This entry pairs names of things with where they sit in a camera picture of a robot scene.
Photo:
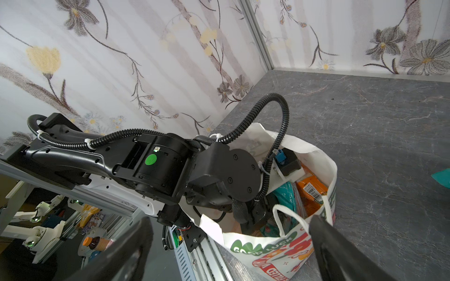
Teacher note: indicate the teal snack packet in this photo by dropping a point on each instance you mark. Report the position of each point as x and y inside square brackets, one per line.
[442, 177]
[288, 196]

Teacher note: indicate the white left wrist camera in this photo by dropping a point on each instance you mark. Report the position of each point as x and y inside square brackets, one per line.
[287, 165]

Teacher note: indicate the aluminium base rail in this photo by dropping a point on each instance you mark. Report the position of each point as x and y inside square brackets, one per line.
[107, 195]

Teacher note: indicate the orange snack packet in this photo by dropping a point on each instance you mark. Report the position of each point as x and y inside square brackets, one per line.
[311, 190]

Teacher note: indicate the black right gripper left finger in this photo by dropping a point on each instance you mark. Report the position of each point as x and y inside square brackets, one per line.
[125, 260]

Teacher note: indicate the white printed paper bag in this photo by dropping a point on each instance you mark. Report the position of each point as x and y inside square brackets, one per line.
[280, 257]

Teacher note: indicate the white slotted cable duct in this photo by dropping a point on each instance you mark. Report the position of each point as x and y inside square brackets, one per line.
[191, 260]

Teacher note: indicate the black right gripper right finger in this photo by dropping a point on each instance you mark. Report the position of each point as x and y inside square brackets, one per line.
[338, 259]

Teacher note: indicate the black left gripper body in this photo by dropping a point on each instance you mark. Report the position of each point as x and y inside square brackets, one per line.
[253, 215]

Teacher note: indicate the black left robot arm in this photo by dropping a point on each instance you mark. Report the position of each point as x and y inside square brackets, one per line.
[161, 166]

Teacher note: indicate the teal snack packet in bag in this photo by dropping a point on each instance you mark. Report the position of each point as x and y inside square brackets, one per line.
[288, 196]

